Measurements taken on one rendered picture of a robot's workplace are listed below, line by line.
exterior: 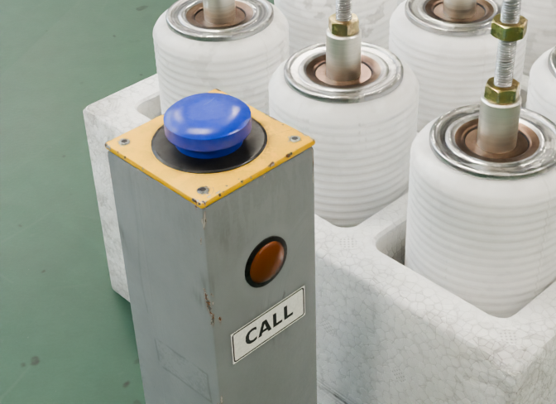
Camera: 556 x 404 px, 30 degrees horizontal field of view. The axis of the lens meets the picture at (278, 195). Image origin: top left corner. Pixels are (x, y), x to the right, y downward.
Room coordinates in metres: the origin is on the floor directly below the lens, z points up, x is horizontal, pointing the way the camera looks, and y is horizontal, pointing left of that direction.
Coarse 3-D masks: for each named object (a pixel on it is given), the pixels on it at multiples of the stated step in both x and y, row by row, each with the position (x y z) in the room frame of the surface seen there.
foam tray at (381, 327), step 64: (128, 128) 0.63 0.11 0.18; (320, 256) 0.49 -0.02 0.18; (384, 256) 0.48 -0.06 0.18; (320, 320) 0.49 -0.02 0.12; (384, 320) 0.45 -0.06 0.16; (448, 320) 0.42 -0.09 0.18; (512, 320) 0.42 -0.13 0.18; (320, 384) 0.49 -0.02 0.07; (384, 384) 0.45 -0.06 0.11; (448, 384) 0.41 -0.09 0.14; (512, 384) 0.38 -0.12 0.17
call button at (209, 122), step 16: (192, 96) 0.42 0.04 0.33; (208, 96) 0.42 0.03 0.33; (224, 96) 0.42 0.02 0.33; (176, 112) 0.41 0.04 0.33; (192, 112) 0.41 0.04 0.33; (208, 112) 0.40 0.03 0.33; (224, 112) 0.40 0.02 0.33; (240, 112) 0.40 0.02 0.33; (176, 128) 0.39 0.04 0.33; (192, 128) 0.39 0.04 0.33; (208, 128) 0.39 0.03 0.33; (224, 128) 0.39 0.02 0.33; (240, 128) 0.39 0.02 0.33; (176, 144) 0.39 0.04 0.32; (192, 144) 0.39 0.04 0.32; (208, 144) 0.38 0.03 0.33; (224, 144) 0.39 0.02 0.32; (240, 144) 0.40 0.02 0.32
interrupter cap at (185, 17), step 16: (192, 0) 0.69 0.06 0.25; (240, 0) 0.68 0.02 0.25; (256, 0) 0.68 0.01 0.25; (176, 16) 0.66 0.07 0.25; (192, 16) 0.66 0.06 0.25; (240, 16) 0.66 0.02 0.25; (256, 16) 0.66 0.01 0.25; (272, 16) 0.66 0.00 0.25; (176, 32) 0.64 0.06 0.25; (192, 32) 0.63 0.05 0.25; (208, 32) 0.63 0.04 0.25; (224, 32) 0.63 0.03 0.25; (240, 32) 0.63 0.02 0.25; (256, 32) 0.64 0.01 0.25
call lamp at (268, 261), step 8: (264, 248) 0.38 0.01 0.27; (272, 248) 0.38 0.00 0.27; (280, 248) 0.38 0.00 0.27; (256, 256) 0.37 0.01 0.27; (264, 256) 0.37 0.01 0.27; (272, 256) 0.38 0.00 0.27; (280, 256) 0.38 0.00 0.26; (256, 264) 0.37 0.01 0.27; (264, 264) 0.37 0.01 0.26; (272, 264) 0.38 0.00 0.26; (280, 264) 0.38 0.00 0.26; (256, 272) 0.37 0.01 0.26; (264, 272) 0.37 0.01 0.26; (272, 272) 0.38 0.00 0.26; (256, 280) 0.37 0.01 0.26; (264, 280) 0.37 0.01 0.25
